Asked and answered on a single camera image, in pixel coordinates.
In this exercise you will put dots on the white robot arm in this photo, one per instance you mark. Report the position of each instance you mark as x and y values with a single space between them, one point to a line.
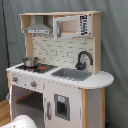
22 121

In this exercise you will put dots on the black toy faucet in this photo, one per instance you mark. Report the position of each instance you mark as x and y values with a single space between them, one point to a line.
81 64

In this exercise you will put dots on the red stove knob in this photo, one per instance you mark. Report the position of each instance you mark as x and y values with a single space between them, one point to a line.
33 84
15 79

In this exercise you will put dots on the grey ice dispenser panel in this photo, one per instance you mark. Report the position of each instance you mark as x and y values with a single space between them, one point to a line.
62 107

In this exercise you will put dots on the black stovetop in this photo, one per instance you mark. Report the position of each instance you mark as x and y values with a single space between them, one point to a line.
40 68

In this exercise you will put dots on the silver cooking pot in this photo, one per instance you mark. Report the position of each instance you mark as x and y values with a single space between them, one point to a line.
30 61

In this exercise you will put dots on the grey sink basin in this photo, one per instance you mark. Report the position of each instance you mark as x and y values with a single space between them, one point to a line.
72 74

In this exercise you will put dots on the grey range hood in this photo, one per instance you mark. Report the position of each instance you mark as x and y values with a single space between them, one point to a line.
39 27

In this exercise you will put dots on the right red stove knob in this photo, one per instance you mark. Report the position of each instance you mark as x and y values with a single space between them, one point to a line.
33 84

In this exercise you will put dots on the grey cabinet door handle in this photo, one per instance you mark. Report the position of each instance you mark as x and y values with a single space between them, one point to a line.
48 111

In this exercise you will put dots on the left red stove knob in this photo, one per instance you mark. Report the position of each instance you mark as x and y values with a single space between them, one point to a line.
15 79

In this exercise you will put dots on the wooden toy kitchen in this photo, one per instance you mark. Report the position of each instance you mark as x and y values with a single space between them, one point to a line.
86 98

